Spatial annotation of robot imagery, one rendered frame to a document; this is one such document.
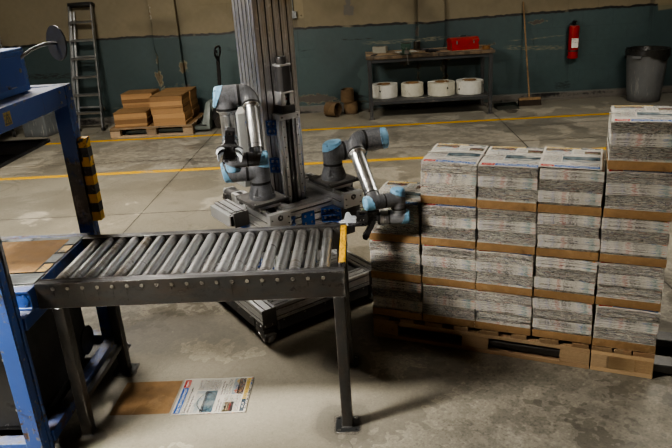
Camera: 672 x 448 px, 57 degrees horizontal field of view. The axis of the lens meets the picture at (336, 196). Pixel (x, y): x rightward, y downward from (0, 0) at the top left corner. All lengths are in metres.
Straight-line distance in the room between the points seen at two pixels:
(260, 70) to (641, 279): 2.23
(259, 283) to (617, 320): 1.77
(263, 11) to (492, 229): 1.70
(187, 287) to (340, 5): 7.42
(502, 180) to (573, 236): 0.43
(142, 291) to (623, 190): 2.19
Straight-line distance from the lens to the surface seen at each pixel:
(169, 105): 9.19
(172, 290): 2.80
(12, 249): 3.48
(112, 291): 2.88
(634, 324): 3.42
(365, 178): 3.18
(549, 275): 3.31
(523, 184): 3.14
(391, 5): 9.74
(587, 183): 3.12
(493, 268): 3.32
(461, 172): 3.17
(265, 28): 3.60
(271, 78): 3.65
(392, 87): 9.29
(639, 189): 3.13
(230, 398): 3.34
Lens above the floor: 1.96
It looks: 19 degrees down
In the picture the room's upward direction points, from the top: 4 degrees counter-clockwise
